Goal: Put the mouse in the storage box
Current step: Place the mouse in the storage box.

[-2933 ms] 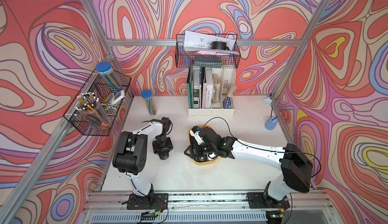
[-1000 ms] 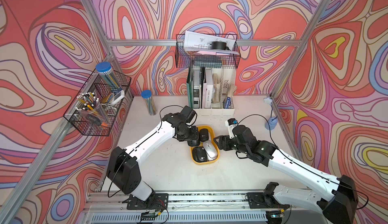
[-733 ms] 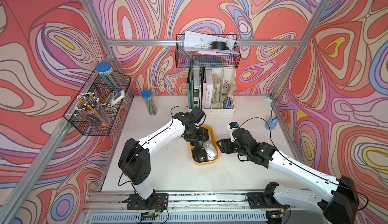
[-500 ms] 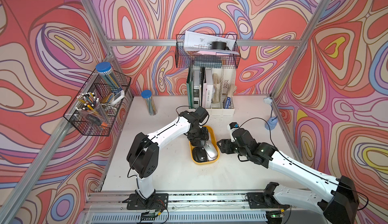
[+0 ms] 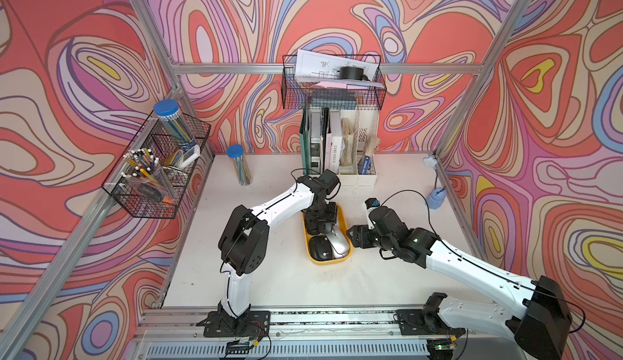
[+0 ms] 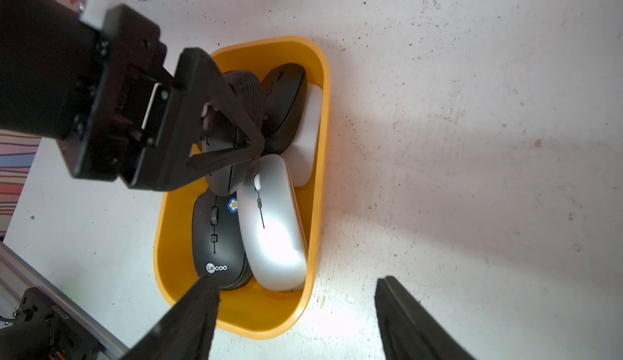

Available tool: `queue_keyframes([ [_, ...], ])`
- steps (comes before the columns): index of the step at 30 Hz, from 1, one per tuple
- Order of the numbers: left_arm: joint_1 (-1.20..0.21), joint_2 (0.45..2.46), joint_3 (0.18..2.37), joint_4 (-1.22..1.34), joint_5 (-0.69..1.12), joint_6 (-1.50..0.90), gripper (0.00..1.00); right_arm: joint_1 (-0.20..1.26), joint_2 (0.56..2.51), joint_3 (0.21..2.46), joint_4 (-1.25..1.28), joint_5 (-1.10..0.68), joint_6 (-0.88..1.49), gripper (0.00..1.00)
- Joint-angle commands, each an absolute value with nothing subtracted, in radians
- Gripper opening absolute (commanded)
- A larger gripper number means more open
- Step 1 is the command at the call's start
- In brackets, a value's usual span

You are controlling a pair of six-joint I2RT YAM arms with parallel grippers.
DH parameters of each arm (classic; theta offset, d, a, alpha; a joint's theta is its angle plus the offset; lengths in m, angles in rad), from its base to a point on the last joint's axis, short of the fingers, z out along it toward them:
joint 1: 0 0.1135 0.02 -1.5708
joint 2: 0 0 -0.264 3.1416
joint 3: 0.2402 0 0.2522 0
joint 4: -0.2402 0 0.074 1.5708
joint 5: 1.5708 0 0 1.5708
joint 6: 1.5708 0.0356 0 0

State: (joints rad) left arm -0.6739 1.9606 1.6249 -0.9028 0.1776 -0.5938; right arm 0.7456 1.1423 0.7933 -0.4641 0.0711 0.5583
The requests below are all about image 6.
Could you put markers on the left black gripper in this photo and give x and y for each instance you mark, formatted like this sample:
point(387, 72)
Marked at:
point(133, 120)

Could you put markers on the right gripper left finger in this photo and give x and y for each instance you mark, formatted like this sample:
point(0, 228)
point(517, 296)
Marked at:
point(186, 331)

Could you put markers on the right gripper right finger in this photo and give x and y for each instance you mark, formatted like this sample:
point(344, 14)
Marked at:
point(407, 330)

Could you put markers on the yellow storage tray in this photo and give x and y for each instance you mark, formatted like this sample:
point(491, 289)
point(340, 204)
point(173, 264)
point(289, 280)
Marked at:
point(252, 312)

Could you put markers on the black mouse with flower sticker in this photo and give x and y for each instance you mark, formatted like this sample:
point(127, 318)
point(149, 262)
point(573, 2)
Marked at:
point(216, 241)

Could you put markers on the silver mouse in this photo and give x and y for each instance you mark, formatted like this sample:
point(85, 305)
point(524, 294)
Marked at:
point(271, 227)

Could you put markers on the white mouse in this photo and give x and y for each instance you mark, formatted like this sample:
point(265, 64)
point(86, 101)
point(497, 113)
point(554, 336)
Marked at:
point(300, 155)

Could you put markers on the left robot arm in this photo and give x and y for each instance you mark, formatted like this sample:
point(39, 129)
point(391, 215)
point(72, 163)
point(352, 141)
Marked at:
point(43, 46)

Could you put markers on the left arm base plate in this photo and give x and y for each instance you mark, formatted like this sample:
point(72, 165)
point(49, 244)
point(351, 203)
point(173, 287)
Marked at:
point(41, 329)

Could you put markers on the aluminium front rail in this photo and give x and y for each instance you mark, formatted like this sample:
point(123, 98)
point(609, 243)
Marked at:
point(18, 276)

